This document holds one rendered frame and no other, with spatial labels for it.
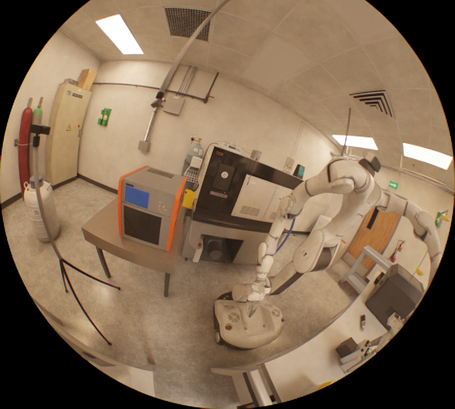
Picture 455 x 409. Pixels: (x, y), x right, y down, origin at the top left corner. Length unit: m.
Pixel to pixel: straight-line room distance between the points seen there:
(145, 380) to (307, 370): 0.49
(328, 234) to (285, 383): 0.65
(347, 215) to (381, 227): 3.51
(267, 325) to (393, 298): 0.98
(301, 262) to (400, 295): 0.84
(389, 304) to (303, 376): 0.74
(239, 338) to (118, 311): 1.00
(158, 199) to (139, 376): 0.76
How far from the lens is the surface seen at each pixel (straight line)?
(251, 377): 0.46
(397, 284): 1.18
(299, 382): 0.67
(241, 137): 2.49
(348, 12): 1.48
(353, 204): 0.65
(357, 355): 0.78
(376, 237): 4.16
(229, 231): 1.49
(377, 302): 1.22
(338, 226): 0.68
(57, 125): 3.13
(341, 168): 0.48
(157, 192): 0.72
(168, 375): 1.42
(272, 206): 1.61
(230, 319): 1.19
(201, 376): 1.44
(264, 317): 1.39
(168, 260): 0.91
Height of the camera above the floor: 1.41
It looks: 11 degrees down
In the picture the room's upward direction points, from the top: 19 degrees clockwise
